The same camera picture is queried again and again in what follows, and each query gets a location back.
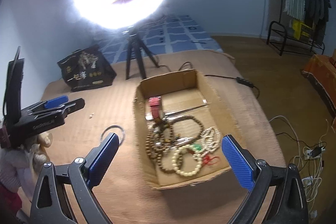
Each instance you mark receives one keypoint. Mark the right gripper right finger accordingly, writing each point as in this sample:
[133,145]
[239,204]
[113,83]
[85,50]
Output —
[241,162]

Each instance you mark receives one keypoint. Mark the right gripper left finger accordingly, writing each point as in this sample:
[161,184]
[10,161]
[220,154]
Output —
[99,159]

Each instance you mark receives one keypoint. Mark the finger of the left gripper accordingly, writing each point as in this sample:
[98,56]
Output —
[48,104]
[64,109]

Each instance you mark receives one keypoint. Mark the red fabric strap watch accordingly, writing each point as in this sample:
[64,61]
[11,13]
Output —
[156,109]

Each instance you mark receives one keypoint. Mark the person's left hand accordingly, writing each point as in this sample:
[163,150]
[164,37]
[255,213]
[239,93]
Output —
[35,147]

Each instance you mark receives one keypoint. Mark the black snack bag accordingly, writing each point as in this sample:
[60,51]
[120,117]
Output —
[86,69]

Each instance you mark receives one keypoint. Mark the silver metal bangle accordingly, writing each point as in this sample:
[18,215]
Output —
[114,130]

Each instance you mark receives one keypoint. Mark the white power strip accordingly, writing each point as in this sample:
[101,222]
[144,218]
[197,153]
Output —
[312,159]

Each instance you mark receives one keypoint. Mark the cardboard box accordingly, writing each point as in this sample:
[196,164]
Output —
[194,114]

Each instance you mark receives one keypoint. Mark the orange cloth covered box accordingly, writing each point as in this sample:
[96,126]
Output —
[320,71]

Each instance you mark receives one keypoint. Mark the blue patterned bedsheet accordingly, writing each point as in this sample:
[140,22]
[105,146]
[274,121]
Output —
[174,33]

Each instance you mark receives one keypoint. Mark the black metal rack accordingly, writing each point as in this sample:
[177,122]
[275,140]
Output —
[279,38]

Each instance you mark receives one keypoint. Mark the yellow box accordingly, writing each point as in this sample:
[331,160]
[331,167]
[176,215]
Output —
[302,32]

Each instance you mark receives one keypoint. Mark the hanging dark clothes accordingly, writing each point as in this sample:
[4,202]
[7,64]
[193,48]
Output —
[316,17]

